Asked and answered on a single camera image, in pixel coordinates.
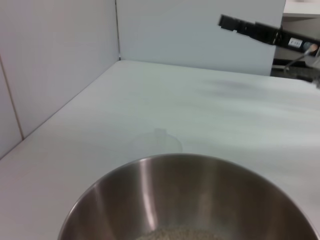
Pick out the white partition board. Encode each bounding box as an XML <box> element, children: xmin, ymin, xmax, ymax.
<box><xmin>115</xmin><ymin>0</ymin><xmax>287</xmax><ymax>76</ymax></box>

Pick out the dark background cabinet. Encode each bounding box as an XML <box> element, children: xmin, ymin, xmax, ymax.
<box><xmin>271</xmin><ymin>56</ymin><xmax>320</xmax><ymax>78</ymax></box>

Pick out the clear plastic measuring cup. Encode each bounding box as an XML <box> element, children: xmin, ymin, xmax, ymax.
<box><xmin>127</xmin><ymin>127</ymin><xmax>183</xmax><ymax>165</ymax></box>

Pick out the right wrist cable with plug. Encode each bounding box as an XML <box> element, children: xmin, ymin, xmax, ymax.
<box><xmin>284</xmin><ymin>43</ymin><xmax>320</xmax><ymax>73</ymax></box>

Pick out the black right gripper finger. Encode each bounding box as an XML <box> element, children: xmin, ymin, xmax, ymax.
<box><xmin>219</xmin><ymin>14</ymin><xmax>280</xmax><ymax>46</ymax></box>

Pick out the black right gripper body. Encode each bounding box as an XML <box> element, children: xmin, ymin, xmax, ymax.
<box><xmin>275</xmin><ymin>26</ymin><xmax>320</xmax><ymax>55</ymax></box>

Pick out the stainless steel mixing bowl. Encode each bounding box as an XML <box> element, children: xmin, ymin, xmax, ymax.
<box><xmin>58</xmin><ymin>152</ymin><xmax>320</xmax><ymax>240</ymax></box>

